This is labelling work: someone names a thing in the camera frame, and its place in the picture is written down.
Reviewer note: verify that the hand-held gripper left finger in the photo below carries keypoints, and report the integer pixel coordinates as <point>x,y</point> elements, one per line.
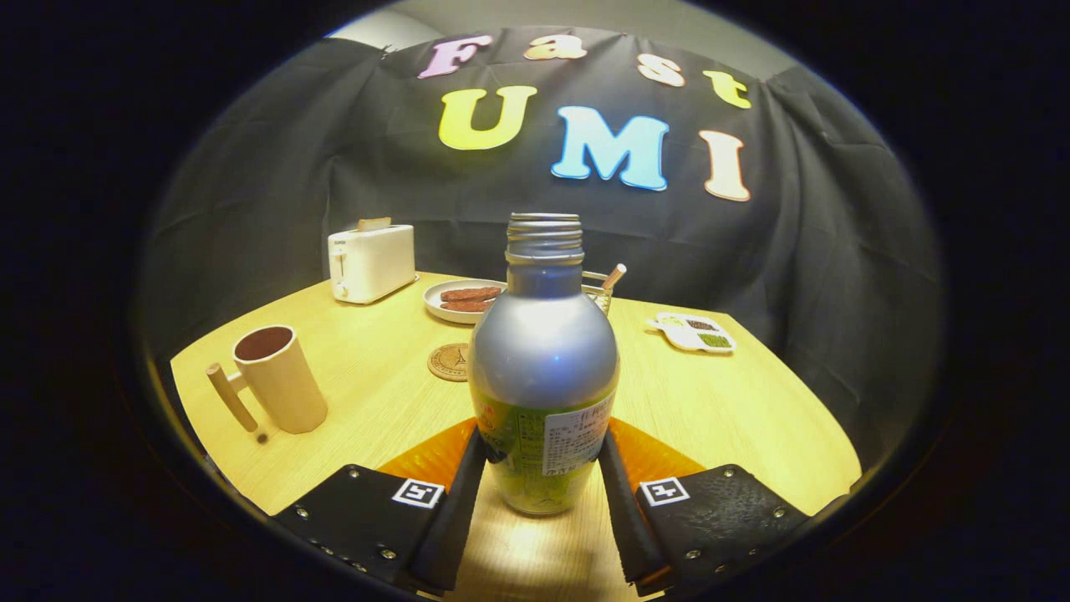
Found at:
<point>456,518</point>

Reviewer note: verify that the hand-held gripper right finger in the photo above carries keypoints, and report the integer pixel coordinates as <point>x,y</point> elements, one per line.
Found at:
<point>623,518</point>

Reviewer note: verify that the round wooden coaster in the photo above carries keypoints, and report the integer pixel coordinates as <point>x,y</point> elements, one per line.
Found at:
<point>447,364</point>

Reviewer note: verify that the silver bottle with green label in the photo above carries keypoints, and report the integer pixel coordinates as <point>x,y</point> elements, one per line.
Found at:
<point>543,359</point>

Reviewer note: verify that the wooden table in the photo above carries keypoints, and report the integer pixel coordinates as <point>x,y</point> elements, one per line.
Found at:
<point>384,393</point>

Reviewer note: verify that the white divided dish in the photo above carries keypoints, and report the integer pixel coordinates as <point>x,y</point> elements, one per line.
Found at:
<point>681,333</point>

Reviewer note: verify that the white plate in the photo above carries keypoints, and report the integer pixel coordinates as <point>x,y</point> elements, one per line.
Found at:
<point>436,311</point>

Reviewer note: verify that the brown sausage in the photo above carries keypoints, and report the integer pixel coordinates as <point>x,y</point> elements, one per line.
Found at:
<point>471,293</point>
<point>464,306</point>

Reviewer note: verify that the striped paper straw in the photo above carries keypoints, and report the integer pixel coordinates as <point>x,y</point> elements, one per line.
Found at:
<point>614,276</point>

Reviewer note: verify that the white toaster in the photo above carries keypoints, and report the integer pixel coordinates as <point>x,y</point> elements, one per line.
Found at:
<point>372,266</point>

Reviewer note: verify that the black backdrop cloth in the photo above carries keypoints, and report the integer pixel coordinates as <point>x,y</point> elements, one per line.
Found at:
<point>752,267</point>

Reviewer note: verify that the bread slice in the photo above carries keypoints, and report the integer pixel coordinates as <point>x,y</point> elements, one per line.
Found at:
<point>374,224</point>

